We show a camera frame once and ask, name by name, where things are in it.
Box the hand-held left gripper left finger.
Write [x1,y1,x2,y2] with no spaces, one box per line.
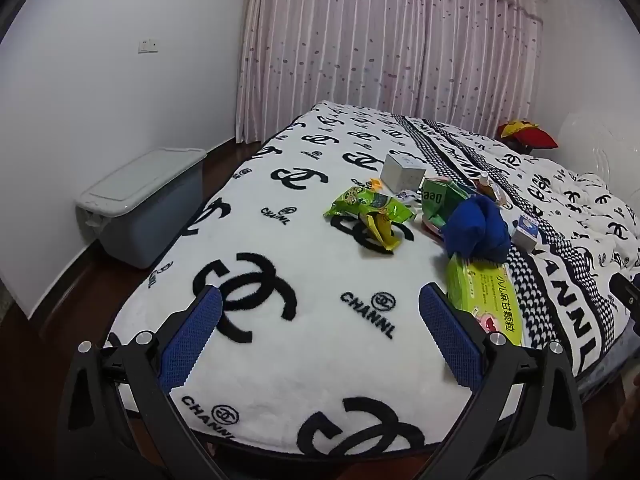
[57,284,226,480]

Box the small blue white box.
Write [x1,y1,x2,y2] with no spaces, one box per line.
[510,214,544,252]

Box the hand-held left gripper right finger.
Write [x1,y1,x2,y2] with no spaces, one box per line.
[410,282,586,480]

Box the small clear bottle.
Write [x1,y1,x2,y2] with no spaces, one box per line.
[475,172,501,205]

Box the green medicine box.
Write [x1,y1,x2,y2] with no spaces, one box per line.
[445,254,524,349]

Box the yellow snack wrapper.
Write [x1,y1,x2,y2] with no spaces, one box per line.
[359,210,407,257]

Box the grey lidded storage box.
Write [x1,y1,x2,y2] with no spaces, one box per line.
[75,147,208,270]

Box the blue cloth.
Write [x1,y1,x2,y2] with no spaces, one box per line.
[441,194,512,262]

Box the green snack packet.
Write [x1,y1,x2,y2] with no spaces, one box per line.
[324,184,416,226]

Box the white cardboard box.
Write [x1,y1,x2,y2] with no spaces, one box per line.
[381,152,427,191]

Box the pink dotted curtain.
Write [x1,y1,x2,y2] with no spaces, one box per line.
[235,0,546,146]

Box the green packet with white letters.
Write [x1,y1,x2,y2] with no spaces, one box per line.
[419,176,476,235]

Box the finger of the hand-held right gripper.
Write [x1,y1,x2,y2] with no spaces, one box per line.
[610,272,640,321]

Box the bed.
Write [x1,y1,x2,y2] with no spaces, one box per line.
[107,101,640,461]

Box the red yellow pillow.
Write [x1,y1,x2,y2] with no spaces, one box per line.
[496,119,559,151]

